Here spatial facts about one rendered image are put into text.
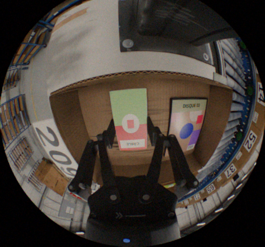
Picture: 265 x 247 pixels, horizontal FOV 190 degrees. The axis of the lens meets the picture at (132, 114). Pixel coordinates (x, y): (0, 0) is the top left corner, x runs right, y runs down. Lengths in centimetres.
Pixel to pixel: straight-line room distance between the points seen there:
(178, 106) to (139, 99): 9
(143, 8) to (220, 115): 29
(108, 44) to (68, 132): 21
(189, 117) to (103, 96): 22
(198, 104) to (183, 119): 6
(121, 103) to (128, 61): 10
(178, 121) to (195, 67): 16
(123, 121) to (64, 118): 13
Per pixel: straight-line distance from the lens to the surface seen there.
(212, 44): 48
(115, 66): 20
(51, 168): 362
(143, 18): 17
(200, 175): 82
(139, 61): 20
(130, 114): 18
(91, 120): 23
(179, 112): 22
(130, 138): 22
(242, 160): 106
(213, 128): 30
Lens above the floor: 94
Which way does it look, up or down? 68 degrees down
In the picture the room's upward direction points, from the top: 177 degrees clockwise
